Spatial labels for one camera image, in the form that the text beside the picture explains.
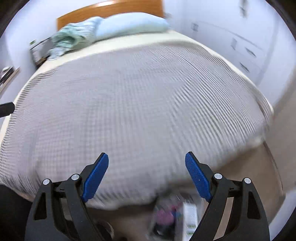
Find white milk carton box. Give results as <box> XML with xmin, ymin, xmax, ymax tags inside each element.
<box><xmin>182</xmin><ymin>203</ymin><xmax>198</xmax><ymax>241</ymax></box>

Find white lined trash bin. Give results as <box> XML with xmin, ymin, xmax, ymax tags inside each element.
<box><xmin>147</xmin><ymin>192</ymin><xmax>204</xmax><ymax>241</ymax></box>

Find clutter on window sill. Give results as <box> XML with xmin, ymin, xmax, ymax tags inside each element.
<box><xmin>0</xmin><ymin>66</ymin><xmax>15</xmax><ymax>84</ymax></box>

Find person's black trouser legs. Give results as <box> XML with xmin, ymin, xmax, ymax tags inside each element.
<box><xmin>0</xmin><ymin>185</ymin><xmax>32</xmax><ymax>240</ymax></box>

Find black bedside shelf rack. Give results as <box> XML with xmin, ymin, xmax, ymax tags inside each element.
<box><xmin>30</xmin><ymin>38</ymin><xmax>53</xmax><ymax>69</ymax></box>

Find purple cloth scrunchie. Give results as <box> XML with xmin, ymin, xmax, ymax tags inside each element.
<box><xmin>156</xmin><ymin>209</ymin><xmax>175</xmax><ymax>225</ymax></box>

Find green floral quilt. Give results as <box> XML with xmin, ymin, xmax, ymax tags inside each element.
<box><xmin>48</xmin><ymin>16</ymin><xmax>104</xmax><ymax>60</ymax></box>

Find light blue pillow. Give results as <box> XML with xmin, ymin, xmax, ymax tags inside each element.
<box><xmin>95</xmin><ymin>12</ymin><xmax>170</xmax><ymax>41</ymax></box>

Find cream bed sheet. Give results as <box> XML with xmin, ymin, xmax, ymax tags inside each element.
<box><xmin>0</xmin><ymin>29</ymin><xmax>273</xmax><ymax>140</ymax></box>

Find white built-in wardrobe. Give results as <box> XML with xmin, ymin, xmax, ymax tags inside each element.
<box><xmin>163</xmin><ymin>1</ymin><xmax>278</xmax><ymax>85</ymax></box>

